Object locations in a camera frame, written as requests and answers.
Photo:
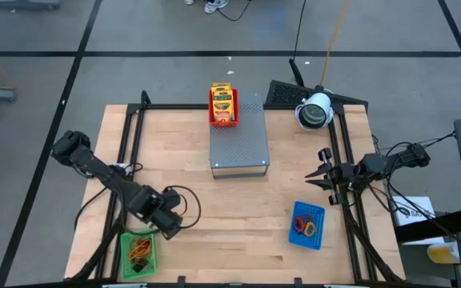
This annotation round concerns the black perforated panel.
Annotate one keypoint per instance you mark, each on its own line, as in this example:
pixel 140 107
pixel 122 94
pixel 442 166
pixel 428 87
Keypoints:
pixel 286 94

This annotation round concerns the person's white shoe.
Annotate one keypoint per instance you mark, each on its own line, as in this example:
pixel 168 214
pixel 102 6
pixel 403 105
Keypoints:
pixel 189 1
pixel 215 5

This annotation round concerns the black side beam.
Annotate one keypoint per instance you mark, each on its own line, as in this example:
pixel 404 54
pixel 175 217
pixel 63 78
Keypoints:
pixel 434 230

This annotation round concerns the yellow crayon box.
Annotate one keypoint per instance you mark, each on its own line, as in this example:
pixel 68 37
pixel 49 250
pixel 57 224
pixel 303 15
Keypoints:
pixel 222 96
pixel 221 86
pixel 223 110

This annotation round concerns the grey perforated metal shelf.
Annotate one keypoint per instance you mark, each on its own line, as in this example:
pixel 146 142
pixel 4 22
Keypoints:
pixel 246 144

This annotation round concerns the yellow round object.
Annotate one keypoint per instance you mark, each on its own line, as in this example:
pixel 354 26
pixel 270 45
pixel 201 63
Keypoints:
pixel 442 254

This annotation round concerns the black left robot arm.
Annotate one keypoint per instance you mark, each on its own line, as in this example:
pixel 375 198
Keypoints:
pixel 110 176

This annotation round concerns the blue plastic basket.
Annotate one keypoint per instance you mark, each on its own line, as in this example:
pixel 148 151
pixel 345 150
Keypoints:
pixel 314 208

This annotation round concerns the white printed cardboard box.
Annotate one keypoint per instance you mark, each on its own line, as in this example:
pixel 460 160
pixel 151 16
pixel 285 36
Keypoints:
pixel 414 206

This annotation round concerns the grey flat floor object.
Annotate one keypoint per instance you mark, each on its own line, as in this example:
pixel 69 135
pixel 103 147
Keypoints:
pixel 26 4

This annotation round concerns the red plastic basket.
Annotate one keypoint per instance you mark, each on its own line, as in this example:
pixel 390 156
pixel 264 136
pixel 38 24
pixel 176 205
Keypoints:
pixel 223 124

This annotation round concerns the black table clamp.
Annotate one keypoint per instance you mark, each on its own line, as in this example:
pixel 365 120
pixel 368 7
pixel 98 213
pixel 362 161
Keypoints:
pixel 181 280
pixel 298 281

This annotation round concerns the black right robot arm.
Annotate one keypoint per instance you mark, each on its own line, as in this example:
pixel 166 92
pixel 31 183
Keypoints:
pixel 378 164

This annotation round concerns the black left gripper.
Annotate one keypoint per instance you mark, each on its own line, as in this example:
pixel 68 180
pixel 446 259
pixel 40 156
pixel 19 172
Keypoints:
pixel 167 225

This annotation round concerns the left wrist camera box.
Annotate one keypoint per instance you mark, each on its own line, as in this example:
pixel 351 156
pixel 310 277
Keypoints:
pixel 172 200

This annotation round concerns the black aluminium table frame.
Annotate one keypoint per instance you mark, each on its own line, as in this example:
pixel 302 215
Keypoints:
pixel 174 106

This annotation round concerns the black binder clip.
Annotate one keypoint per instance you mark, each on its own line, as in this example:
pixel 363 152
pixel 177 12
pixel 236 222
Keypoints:
pixel 137 267

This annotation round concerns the green plastic basket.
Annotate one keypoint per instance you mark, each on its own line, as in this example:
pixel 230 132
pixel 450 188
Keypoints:
pixel 128 274

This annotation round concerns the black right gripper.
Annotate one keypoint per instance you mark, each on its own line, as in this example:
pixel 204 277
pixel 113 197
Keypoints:
pixel 346 176

